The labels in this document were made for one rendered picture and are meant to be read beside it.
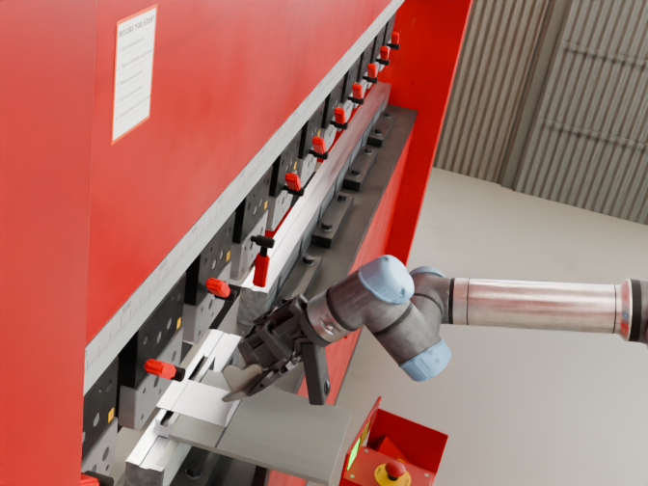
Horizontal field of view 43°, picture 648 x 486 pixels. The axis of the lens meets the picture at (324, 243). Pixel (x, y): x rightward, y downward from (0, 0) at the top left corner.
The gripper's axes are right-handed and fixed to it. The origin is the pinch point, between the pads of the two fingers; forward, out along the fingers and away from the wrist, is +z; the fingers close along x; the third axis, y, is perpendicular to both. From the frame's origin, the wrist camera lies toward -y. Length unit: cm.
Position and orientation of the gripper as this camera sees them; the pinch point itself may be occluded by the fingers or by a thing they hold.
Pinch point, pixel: (237, 388)
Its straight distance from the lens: 137.7
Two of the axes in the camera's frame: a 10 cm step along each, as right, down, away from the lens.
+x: -2.3, 4.3, -8.7
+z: -7.4, 5.0, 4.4
